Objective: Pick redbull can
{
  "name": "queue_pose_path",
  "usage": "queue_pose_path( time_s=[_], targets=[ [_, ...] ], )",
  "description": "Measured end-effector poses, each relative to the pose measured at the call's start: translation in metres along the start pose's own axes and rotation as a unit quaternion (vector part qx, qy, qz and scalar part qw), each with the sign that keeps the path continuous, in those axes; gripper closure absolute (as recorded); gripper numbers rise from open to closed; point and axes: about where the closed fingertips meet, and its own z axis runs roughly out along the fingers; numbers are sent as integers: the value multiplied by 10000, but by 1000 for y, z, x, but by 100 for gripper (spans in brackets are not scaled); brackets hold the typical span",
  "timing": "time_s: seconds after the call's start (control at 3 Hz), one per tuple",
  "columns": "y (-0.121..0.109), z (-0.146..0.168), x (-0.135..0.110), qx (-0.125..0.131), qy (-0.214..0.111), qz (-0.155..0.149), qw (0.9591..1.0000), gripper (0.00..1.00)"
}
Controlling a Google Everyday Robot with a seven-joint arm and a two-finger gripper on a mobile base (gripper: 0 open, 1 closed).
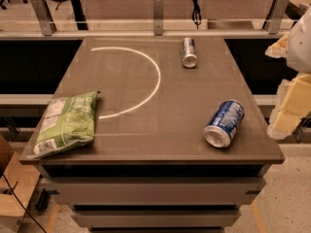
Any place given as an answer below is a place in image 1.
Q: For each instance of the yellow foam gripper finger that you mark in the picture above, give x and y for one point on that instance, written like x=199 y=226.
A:
x=278 y=49
x=293 y=103

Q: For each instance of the slim silver redbull can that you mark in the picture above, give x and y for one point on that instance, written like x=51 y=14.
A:
x=189 y=58

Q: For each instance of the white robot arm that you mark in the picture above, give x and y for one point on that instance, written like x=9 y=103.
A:
x=299 y=45

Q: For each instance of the blue pepsi can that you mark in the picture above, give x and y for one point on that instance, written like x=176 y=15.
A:
x=223 y=125

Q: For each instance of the grey drawer cabinet table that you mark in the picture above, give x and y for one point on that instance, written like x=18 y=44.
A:
x=149 y=168

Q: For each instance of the green chip bag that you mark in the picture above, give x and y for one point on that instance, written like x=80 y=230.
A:
x=69 y=123

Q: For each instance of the cardboard box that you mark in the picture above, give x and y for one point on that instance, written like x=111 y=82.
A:
x=17 y=184

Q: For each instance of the right metal rail bracket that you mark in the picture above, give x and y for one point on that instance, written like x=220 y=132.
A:
x=273 y=22

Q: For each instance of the metal rail bracket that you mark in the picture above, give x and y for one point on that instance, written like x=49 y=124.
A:
x=158 y=17
x=44 y=17
x=273 y=22

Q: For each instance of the middle metal rail bracket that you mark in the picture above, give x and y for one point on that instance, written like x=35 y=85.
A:
x=158 y=17

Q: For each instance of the left metal rail bracket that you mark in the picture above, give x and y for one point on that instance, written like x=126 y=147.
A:
x=44 y=17

